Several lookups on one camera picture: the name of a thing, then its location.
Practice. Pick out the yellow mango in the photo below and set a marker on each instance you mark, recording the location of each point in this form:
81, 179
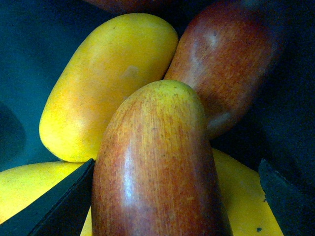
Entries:
243, 196
20, 186
116, 59

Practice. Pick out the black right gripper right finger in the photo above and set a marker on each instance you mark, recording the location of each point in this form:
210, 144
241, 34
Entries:
293, 209

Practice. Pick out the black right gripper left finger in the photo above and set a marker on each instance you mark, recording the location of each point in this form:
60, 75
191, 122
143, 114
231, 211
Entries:
61, 211

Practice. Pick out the dark red mango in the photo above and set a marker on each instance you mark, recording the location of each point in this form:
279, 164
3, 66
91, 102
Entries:
225, 54

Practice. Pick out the red orange mango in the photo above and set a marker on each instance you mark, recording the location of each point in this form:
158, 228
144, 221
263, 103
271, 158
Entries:
163, 116

